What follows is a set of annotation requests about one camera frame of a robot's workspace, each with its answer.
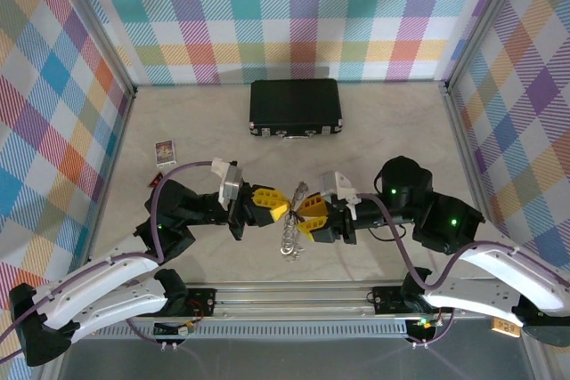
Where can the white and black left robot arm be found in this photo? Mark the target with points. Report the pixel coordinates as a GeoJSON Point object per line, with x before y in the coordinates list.
{"type": "Point", "coordinates": [98, 284]}

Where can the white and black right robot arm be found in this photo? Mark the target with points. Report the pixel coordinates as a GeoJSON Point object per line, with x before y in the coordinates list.
{"type": "Point", "coordinates": [467, 300]}

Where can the red triangle reflector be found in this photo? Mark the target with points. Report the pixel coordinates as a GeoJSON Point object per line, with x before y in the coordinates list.
{"type": "Point", "coordinates": [155, 182]}

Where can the small printed card box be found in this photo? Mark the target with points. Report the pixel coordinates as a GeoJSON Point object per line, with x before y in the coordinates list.
{"type": "Point", "coordinates": [165, 153]}

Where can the black hard case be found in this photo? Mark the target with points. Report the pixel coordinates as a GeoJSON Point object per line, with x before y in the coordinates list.
{"type": "Point", "coordinates": [294, 104]}

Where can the small electronics module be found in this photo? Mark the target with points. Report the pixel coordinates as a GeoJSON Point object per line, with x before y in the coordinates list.
{"type": "Point", "coordinates": [423, 323]}
{"type": "Point", "coordinates": [182, 331]}

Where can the aluminium frame floor rail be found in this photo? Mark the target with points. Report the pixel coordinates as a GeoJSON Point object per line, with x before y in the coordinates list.
{"type": "Point", "coordinates": [473, 175]}
{"type": "Point", "coordinates": [116, 148]}

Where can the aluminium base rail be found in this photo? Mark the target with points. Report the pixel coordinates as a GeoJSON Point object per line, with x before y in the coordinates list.
{"type": "Point", "coordinates": [289, 300]}

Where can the aluminium frame post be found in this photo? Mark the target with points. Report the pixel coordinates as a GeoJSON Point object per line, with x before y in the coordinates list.
{"type": "Point", "coordinates": [484, 19]}
{"type": "Point", "coordinates": [92, 19]}

